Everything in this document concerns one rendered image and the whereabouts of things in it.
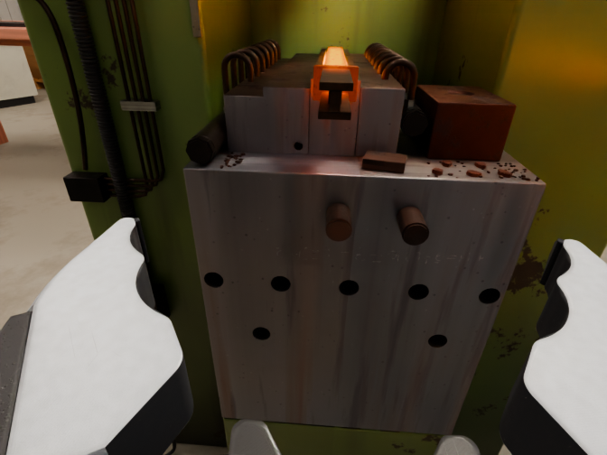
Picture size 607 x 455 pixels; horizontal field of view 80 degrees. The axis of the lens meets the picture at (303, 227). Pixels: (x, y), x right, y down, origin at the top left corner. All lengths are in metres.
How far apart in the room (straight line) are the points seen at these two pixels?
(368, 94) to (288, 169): 0.12
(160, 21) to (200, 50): 0.06
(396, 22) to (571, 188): 0.48
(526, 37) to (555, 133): 0.15
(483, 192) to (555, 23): 0.28
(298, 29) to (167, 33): 0.37
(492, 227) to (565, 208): 0.30
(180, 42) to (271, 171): 0.27
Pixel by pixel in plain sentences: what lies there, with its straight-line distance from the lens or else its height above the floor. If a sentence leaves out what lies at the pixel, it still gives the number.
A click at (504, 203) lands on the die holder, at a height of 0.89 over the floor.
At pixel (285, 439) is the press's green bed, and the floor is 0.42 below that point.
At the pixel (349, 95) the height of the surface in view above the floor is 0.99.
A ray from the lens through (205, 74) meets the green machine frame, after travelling 0.60.
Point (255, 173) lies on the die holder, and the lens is 0.40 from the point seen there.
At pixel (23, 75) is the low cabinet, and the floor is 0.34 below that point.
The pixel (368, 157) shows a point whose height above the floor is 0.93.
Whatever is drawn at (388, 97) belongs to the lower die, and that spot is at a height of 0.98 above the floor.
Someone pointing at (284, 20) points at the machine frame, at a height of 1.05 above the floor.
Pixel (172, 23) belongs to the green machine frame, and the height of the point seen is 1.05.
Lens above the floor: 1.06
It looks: 30 degrees down
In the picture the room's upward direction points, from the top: 1 degrees clockwise
